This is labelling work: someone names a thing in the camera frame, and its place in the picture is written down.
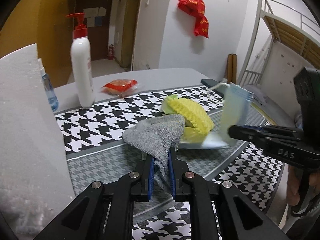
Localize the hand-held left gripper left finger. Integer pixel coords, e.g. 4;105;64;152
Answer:
34;154;154;240

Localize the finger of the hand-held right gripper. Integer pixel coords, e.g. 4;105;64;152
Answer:
229;125;313;167
244;124;304;138

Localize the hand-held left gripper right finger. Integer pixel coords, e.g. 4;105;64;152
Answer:
168;147;290;240

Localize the grey knitted cloth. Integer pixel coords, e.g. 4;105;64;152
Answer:
122;114;186;190

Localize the blue face mask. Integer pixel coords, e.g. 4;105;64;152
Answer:
209;82;254;145

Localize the yellow foam fruit net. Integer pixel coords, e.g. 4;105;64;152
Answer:
167;97;215;134

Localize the white foam box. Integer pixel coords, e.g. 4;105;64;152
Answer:
0;43;75;240

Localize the person's right hand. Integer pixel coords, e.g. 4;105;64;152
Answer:
286;166;320;206

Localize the houndstooth tablecloth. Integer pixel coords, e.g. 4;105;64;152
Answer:
54;85;285;240

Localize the metal bunk bed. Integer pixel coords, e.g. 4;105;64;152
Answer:
229;0;320;130

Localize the wooden board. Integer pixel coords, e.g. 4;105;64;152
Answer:
232;54;238;83
227;54;233;83

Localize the red snack packet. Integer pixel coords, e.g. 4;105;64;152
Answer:
101;79;138;98

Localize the white red-pump lotion bottle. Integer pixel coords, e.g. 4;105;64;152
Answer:
66;13;95;108

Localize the red plastic bag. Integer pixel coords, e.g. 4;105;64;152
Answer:
194;15;209;38
178;0;206;18

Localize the blue spray bottle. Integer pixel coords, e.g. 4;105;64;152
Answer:
37;58;59;112

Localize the dark brown door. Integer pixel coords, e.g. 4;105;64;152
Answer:
75;0;113;62

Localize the wooden side doorway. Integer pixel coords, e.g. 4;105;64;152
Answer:
121;0;145;72

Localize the wooden wardrobe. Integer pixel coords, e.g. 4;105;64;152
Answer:
0;0;77;87

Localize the white door notice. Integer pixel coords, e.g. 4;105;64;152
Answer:
85;6;107;18

